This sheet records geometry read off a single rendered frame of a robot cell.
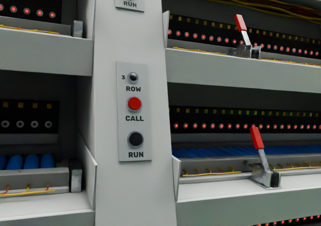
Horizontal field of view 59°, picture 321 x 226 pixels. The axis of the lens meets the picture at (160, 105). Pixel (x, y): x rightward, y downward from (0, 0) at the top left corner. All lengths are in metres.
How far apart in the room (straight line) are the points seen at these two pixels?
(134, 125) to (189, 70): 0.12
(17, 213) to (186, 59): 0.27
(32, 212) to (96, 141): 0.09
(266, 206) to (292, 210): 0.05
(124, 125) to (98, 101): 0.04
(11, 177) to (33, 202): 0.04
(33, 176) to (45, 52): 0.14
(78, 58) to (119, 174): 0.15
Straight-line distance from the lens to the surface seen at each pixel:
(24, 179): 0.37
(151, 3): 0.42
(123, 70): 0.36
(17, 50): 0.36
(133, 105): 0.34
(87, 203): 0.34
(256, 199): 0.42
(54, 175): 0.37
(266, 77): 0.49
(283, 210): 0.47
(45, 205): 0.34
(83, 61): 0.36
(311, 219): 0.74
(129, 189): 0.33
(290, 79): 0.52
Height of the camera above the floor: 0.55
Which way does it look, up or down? 14 degrees up
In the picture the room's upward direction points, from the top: 4 degrees counter-clockwise
